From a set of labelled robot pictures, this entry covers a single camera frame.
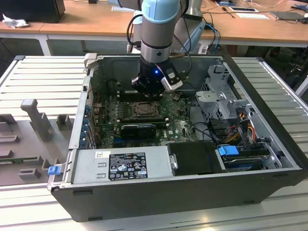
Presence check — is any crumpled white paper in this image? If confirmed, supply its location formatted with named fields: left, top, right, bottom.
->
left=1, top=13, right=30, bottom=29

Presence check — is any white paper sheet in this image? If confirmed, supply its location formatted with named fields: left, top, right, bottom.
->
left=236, top=12, right=270, bottom=20

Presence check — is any black graphics card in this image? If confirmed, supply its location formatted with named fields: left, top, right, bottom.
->
left=120, top=124, right=157, bottom=140

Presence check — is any grey laptop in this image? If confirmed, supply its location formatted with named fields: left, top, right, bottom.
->
left=269, top=10, right=308, bottom=22

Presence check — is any black box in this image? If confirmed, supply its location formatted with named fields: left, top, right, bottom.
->
left=0, top=0, right=66, bottom=24

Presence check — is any CPU socket metal frame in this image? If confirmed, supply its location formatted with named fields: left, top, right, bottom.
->
left=129, top=101, right=161, bottom=117

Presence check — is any silver CPU green edge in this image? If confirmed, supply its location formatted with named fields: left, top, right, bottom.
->
left=136, top=103, right=154, bottom=114

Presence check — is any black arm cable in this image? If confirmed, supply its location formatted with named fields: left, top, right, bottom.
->
left=126, top=13, right=145, bottom=53

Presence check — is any green motherboard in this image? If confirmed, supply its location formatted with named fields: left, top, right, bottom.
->
left=92, top=92, right=200, bottom=149

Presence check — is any grey parts rack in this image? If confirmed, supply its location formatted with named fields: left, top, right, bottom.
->
left=0, top=98, right=77, bottom=187

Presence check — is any metal CPU socket cover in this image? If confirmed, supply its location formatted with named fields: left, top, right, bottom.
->
left=132, top=102, right=159, bottom=116

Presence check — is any grey power supply labelled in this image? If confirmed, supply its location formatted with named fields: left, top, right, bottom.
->
left=63, top=145, right=175, bottom=186

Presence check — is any blue cable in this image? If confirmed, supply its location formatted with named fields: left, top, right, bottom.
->
left=204, top=22, right=221, bottom=55

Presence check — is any yellow power wire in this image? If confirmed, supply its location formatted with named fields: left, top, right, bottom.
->
left=227, top=126, right=256, bottom=143

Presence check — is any wooden desk white frame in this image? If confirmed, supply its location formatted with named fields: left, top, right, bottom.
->
left=0, top=0, right=145, bottom=57
left=173, top=0, right=308, bottom=49

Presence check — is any black grey PC case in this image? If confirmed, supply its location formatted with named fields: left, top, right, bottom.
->
left=47, top=53, right=304, bottom=222

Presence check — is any blue disk carrier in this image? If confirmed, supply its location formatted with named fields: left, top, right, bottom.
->
left=217, top=145, right=239, bottom=158

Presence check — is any white framed tablet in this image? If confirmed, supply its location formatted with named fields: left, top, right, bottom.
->
left=228, top=6, right=260, bottom=13

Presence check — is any hard disk drive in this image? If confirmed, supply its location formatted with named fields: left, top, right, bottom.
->
left=222, top=154, right=267, bottom=172

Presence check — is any red power wire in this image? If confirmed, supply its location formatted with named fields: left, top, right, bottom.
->
left=230, top=123, right=246, bottom=132

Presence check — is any pale blue teach pendant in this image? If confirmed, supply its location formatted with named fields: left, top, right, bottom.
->
left=184, top=22, right=209, bottom=55

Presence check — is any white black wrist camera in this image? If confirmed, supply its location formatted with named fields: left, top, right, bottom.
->
left=160, top=68, right=184, bottom=91

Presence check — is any green RAM stick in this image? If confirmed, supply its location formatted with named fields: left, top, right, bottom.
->
left=0, top=157, right=27, bottom=166

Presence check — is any grey metal drive cage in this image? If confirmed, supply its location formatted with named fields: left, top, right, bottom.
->
left=194, top=64, right=256, bottom=121

